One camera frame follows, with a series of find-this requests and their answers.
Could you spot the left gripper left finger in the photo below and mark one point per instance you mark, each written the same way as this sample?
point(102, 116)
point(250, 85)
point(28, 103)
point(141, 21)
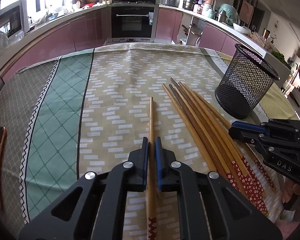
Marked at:
point(137, 179)

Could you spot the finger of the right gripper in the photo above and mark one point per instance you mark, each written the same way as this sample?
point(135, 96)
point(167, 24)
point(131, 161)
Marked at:
point(249, 136)
point(250, 127)

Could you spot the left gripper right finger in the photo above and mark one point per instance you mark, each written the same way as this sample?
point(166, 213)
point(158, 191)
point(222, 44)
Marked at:
point(163, 160)

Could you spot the dark wooden chopstick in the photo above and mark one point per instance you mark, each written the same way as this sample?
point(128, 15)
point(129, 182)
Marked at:
point(202, 126)

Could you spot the right hand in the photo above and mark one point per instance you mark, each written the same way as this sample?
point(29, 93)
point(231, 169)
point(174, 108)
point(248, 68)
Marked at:
point(289, 189)

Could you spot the yellow-green cloth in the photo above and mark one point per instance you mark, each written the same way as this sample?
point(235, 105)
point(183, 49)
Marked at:
point(274, 105)

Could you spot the black mesh utensil holder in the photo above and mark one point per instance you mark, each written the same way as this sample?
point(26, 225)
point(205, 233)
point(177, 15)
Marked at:
point(245, 82)

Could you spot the patterned tablecloth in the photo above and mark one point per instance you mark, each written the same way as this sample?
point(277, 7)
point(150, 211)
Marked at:
point(87, 111)

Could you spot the teal covered appliance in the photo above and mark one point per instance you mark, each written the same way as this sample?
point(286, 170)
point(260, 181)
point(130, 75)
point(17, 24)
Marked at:
point(232, 15)

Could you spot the built-in black oven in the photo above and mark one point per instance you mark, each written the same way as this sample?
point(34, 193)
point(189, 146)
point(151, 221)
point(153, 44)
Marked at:
point(133, 22)

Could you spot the steel stock pot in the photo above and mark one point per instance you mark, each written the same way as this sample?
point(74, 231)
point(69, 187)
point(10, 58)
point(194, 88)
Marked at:
point(189, 4)

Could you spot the silver rice cooker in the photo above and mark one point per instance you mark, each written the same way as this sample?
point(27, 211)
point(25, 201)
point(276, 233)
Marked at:
point(171, 3)

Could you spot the white microwave oven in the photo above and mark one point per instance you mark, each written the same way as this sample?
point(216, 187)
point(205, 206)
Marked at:
point(14, 23)

